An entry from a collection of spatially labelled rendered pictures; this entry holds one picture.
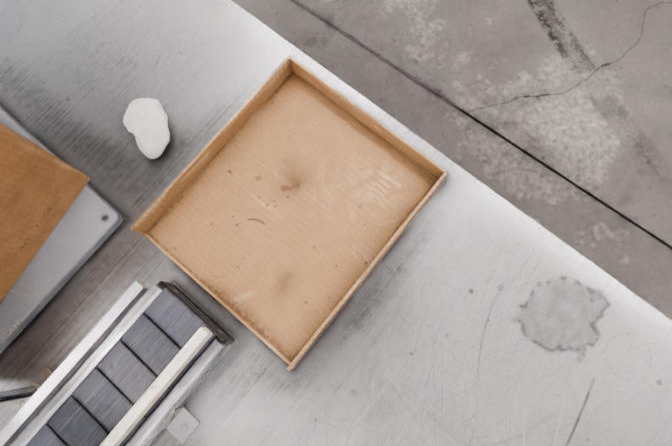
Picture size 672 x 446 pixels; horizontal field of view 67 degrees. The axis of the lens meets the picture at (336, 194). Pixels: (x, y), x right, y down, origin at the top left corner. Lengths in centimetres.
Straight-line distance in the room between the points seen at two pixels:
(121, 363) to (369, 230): 33
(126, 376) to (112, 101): 37
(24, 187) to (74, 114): 18
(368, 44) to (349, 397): 127
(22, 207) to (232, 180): 24
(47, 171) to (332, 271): 35
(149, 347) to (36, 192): 22
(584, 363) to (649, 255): 102
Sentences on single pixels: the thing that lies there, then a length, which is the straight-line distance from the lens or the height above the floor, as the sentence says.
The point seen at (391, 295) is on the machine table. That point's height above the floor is 83.
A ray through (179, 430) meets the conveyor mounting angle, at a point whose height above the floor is 83.
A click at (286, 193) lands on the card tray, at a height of 83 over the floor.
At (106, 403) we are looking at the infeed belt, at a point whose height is 88.
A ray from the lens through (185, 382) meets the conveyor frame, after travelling 63.
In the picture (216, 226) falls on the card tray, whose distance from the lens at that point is 67.
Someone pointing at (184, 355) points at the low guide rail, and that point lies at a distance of 59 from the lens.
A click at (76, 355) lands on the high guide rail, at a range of 58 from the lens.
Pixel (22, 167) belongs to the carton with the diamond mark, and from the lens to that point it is 64.
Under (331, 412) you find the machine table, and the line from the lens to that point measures 65.
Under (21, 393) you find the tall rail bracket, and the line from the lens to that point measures 72.
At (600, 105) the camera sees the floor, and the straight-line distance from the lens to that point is 177.
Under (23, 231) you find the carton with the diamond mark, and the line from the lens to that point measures 70.
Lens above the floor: 147
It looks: 75 degrees down
